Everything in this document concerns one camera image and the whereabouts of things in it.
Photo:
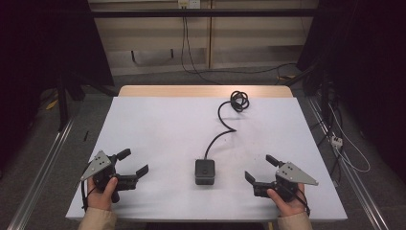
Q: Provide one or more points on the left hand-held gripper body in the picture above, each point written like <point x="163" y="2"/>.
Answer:
<point x="97" y="166"/>

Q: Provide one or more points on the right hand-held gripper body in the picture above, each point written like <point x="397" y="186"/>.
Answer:
<point x="295" y="175"/>

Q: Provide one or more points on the person's left hand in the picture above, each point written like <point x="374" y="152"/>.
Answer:
<point x="101" y="198"/>

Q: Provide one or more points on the person's right hand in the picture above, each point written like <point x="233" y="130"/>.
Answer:
<point x="288" y="206"/>

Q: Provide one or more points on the white table cover sheet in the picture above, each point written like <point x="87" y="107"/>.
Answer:
<point x="159" y="134"/>

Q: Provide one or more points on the black box power adapter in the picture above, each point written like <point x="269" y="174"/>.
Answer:
<point x="205" y="172"/>

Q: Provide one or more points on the white power strip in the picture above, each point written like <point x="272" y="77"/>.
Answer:
<point x="336" y="141"/>

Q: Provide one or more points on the black metal stand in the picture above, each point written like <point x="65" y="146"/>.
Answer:
<point x="63" y="102"/>

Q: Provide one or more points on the black curtain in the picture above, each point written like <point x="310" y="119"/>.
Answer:
<point x="38" y="64"/>
<point x="367" y="64"/>

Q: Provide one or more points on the black horizontal bar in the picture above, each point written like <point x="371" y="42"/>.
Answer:
<point x="204" y="13"/>

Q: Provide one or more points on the aluminium floor rail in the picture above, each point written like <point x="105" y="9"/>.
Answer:
<point x="354" y="185"/>
<point x="41" y="172"/>

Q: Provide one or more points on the white wall socket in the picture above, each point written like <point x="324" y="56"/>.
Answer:
<point x="189" y="3"/>

